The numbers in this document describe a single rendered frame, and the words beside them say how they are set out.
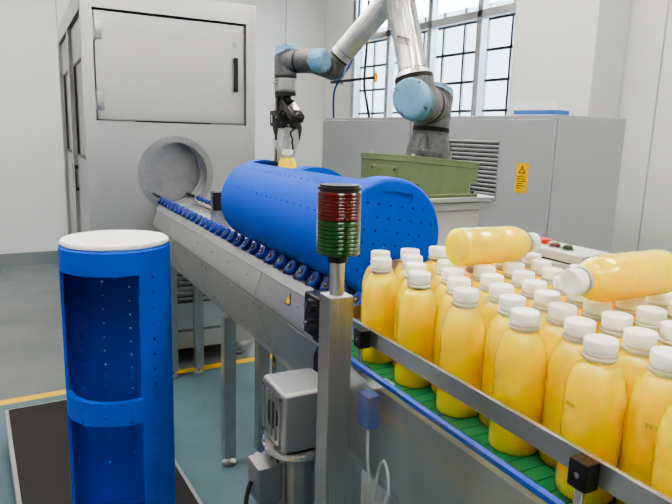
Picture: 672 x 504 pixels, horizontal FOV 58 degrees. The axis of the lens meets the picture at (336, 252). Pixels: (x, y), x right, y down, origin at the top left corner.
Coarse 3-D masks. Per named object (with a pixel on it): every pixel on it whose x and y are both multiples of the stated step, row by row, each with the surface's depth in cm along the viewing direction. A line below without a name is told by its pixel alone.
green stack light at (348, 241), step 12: (324, 228) 85; (336, 228) 84; (348, 228) 84; (360, 228) 86; (324, 240) 85; (336, 240) 84; (348, 240) 85; (324, 252) 85; (336, 252) 85; (348, 252) 85
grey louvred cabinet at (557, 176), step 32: (352, 128) 423; (384, 128) 390; (480, 128) 317; (512, 128) 299; (544, 128) 282; (576, 128) 285; (608, 128) 297; (352, 160) 426; (480, 160) 319; (512, 160) 300; (544, 160) 284; (576, 160) 289; (608, 160) 301; (480, 192) 320; (512, 192) 302; (544, 192) 285; (576, 192) 293; (608, 192) 305; (480, 224) 323; (512, 224) 303; (544, 224) 286; (576, 224) 297; (608, 224) 310
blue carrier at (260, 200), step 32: (256, 160) 210; (224, 192) 207; (256, 192) 182; (288, 192) 164; (384, 192) 139; (416, 192) 143; (256, 224) 182; (288, 224) 159; (384, 224) 140; (416, 224) 144; (288, 256) 173; (320, 256) 145; (352, 288) 143
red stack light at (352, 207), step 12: (324, 192) 84; (360, 192) 85; (324, 204) 84; (336, 204) 83; (348, 204) 84; (360, 204) 85; (324, 216) 84; (336, 216) 84; (348, 216) 84; (360, 216) 86
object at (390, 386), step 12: (372, 372) 99; (384, 384) 95; (408, 396) 90; (420, 408) 87; (432, 420) 84; (444, 420) 83; (456, 432) 80; (468, 444) 77; (492, 456) 74; (504, 468) 72; (516, 480) 70; (528, 480) 69; (540, 492) 67
